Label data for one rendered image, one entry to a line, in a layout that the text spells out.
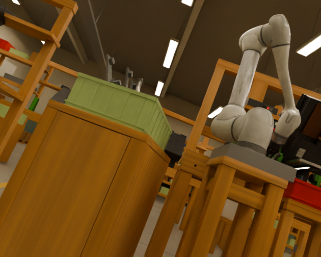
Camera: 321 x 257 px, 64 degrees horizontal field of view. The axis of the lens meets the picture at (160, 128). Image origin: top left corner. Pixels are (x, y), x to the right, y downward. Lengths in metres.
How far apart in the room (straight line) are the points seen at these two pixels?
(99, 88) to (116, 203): 0.52
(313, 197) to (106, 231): 1.11
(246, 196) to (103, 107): 0.77
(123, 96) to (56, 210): 0.56
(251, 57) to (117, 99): 0.91
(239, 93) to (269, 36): 0.37
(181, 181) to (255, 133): 0.62
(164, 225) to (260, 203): 0.69
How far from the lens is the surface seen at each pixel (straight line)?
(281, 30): 1.71
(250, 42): 1.77
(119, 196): 1.08
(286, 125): 1.71
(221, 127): 1.55
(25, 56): 6.83
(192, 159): 1.76
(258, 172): 1.29
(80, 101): 1.26
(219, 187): 1.24
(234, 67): 2.68
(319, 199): 1.68
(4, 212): 1.34
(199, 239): 1.24
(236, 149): 1.27
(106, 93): 1.22
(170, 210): 1.76
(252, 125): 1.41
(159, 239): 1.79
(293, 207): 1.59
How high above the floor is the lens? 0.63
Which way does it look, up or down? 11 degrees up
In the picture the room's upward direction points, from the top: 22 degrees clockwise
